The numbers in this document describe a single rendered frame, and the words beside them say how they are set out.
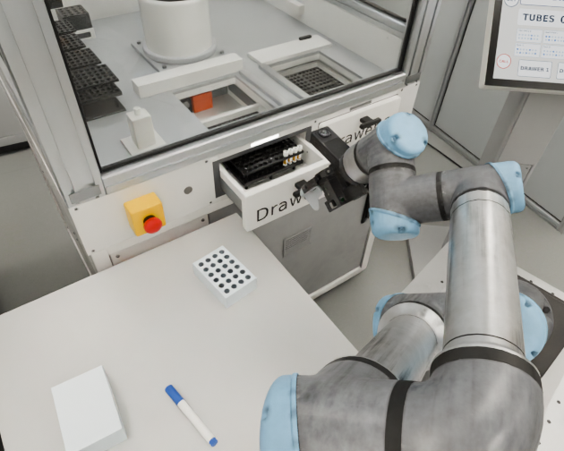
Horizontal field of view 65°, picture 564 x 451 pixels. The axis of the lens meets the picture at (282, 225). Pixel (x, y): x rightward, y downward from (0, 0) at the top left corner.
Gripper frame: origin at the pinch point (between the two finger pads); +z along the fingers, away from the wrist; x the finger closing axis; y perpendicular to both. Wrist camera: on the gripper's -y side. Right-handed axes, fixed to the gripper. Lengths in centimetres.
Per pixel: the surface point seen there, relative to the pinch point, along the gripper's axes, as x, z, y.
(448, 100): 171, 102, -26
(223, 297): -27.2, 6.1, 13.1
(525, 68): 77, -7, -6
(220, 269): -24.1, 9.6, 7.5
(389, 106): 41.7, 10.2, -13.3
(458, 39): 170, 76, -50
